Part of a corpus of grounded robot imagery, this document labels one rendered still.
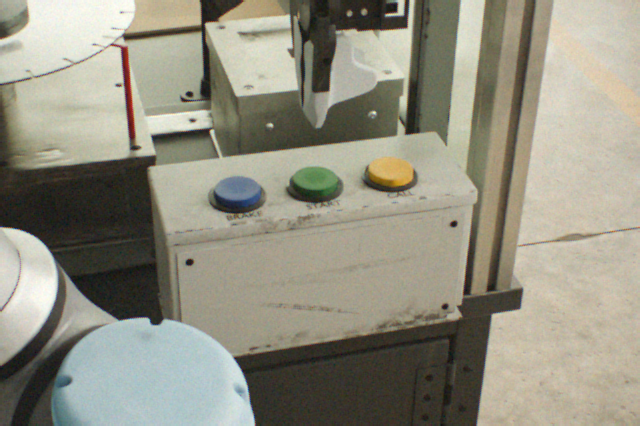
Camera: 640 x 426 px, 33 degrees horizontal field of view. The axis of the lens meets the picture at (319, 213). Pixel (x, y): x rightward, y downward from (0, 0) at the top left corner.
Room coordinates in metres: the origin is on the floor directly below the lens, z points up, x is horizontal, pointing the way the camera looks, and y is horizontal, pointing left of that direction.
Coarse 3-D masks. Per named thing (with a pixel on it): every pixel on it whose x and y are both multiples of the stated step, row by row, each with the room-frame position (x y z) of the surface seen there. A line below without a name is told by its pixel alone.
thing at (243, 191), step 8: (232, 176) 0.81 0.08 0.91; (240, 176) 0.81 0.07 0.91; (216, 184) 0.80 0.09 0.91; (224, 184) 0.80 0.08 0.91; (232, 184) 0.80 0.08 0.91; (240, 184) 0.80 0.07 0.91; (248, 184) 0.80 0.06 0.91; (256, 184) 0.80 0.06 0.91; (216, 192) 0.78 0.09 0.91; (224, 192) 0.78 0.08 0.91; (232, 192) 0.78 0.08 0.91; (240, 192) 0.78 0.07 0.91; (248, 192) 0.78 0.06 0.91; (256, 192) 0.78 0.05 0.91; (216, 200) 0.78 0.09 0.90; (224, 200) 0.77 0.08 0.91; (232, 200) 0.77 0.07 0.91; (240, 200) 0.77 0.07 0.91; (248, 200) 0.77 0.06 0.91; (256, 200) 0.78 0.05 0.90
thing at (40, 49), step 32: (32, 0) 1.08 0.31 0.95; (64, 0) 1.08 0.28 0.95; (96, 0) 1.08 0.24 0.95; (128, 0) 1.09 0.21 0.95; (0, 32) 1.00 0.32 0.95; (32, 32) 1.00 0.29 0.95; (64, 32) 1.00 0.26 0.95; (96, 32) 1.01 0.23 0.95; (0, 64) 0.93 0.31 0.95; (32, 64) 0.93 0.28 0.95; (64, 64) 0.93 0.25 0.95
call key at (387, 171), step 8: (376, 160) 0.84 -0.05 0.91; (384, 160) 0.84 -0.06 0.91; (392, 160) 0.84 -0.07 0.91; (400, 160) 0.84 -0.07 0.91; (368, 168) 0.83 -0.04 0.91; (376, 168) 0.83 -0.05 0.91; (384, 168) 0.83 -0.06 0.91; (392, 168) 0.83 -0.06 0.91; (400, 168) 0.83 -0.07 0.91; (408, 168) 0.83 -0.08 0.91; (368, 176) 0.82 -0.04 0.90; (376, 176) 0.81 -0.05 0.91; (384, 176) 0.81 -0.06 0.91; (392, 176) 0.81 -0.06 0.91; (400, 176) 0.81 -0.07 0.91; (408, 176) 0.82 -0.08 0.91; (384, 184) 0.81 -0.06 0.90; (392, 184) 0.81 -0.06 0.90; (400, 184) 0.81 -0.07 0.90
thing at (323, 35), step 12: (324, 12) 0.78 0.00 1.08; (324, 24) 0.77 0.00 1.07; (312, 36) 0.78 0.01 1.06; (324, 36) 0.77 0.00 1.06; (336, 36) 0.77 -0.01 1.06; (324, 48) 0.76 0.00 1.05; (324, 60) 0.77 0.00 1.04; (324, 72) 0.77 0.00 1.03; (312, 84) 0.78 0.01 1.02; (324, 84) 0.78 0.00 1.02
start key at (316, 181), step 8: (304, 168) 0.82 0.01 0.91; (312, 168) 0.82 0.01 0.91; (320, 168) 0.82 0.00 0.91; (296, 176) 0.81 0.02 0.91; (304, 176) 0.81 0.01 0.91; (312, 176) 0.81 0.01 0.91; (320, 176) 0.81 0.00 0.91; (328, 176) 0.81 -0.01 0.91; (336, 176) 0.81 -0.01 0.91; (296, 184) 0.80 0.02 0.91; (304, 184) 0.80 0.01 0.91; (312, 184) 0.80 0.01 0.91; (320, 184) 0.80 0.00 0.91; (328, 184) 0.80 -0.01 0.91; (336, 184) 0.80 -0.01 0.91; (304, 192) 0.79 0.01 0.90; (312, 192) 0.79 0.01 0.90; (320, 192) 0.79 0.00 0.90; (328, 192) 0.79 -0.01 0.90
